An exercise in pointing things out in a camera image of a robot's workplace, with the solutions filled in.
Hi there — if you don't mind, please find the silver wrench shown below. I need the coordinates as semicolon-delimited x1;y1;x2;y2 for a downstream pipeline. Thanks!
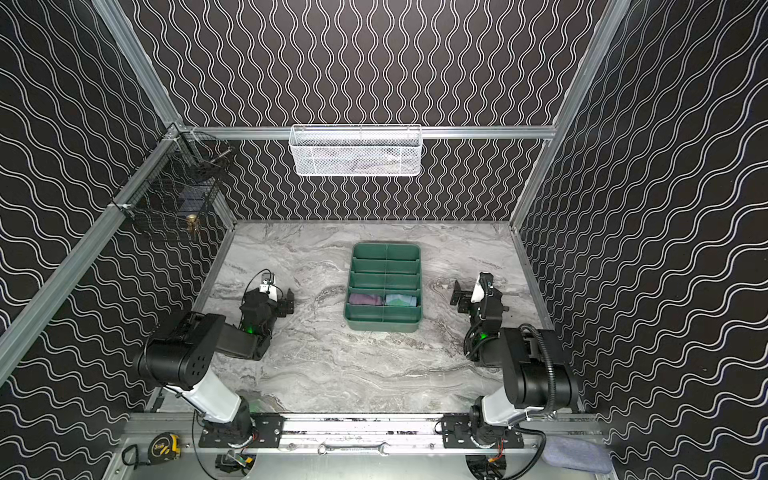
317;442;389;456

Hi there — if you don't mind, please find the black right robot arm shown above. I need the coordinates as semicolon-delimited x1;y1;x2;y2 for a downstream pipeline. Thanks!
450;283;578;444

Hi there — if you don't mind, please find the yellow tape measure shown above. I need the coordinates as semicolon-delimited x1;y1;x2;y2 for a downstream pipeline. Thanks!
147;432;181;465

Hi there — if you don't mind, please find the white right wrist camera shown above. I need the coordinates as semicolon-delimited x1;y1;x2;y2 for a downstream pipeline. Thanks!
470;272;494;303

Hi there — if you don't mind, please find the grey cloth pad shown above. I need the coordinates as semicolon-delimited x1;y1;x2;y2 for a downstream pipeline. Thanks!
541;436;613;475

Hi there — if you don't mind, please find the green divided plastic tray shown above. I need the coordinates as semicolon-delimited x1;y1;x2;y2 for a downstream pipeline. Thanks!
344;242;423;333

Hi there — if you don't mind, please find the purple striped sock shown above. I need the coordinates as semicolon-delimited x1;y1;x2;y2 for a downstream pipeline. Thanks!
348;293;384;306

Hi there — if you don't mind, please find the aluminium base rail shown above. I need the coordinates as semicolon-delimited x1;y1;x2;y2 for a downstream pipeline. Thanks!
251;412;601;454

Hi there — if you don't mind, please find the black wire wall basket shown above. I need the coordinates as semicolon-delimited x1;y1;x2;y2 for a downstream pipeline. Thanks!
117;132;234;244

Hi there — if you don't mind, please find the white mesh wall basket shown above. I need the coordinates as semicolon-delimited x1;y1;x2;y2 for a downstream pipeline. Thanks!
289;124;424;177

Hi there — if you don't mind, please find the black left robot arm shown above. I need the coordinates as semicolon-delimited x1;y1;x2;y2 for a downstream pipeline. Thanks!
134;286;295;445

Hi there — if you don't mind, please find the blue orange striped sock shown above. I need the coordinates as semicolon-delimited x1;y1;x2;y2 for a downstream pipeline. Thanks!
385;294;419;307

